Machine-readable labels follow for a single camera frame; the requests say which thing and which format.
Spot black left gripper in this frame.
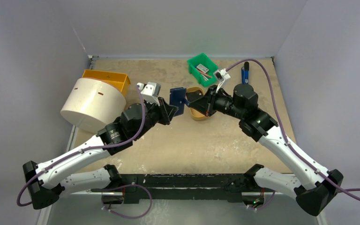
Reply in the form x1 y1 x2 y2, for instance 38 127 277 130
134 96 177 140

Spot blue leather card holder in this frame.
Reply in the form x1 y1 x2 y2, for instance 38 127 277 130
169 87 189 117

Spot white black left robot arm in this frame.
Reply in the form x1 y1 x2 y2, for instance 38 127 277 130
16 97 179 210

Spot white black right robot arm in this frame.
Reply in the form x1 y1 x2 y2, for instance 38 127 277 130
186 84 344 216

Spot tan oval plastic tray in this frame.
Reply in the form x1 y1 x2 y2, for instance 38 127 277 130
186 87 208 121

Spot items inside green bin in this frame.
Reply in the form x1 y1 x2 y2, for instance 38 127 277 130
195 64 212 81

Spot green plastic bin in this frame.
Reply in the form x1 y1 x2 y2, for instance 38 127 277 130
187 53 218 87

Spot blue stapler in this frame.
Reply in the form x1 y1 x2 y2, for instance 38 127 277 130
241 61 249 84

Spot yellow wooden box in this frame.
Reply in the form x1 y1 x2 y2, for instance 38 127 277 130
82 69 131 97

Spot white cylindrical container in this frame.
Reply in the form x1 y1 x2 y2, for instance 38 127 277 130
60 78 126 133

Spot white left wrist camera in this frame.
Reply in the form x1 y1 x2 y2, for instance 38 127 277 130
137 82 161 105

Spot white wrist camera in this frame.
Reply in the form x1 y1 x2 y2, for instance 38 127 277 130
213 68 231 92
137 82 161 105

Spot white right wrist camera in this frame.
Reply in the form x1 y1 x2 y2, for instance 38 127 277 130
213 68 231 92

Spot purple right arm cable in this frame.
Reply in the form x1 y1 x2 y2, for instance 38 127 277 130
225 59 360 207

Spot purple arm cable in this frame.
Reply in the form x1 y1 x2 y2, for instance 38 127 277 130
225 59 360 207
16 84 147 207

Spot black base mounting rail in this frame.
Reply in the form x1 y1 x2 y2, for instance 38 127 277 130
92 165 271 208

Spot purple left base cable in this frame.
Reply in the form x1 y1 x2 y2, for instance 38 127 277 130
100 182 154 219

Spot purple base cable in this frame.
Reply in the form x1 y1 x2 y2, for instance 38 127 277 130
100 182 154 219
245 189 277 212

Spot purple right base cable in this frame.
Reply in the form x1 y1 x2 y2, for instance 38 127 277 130
245 189 277 212

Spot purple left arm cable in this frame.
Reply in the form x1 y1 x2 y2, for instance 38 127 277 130
16 84 147 207

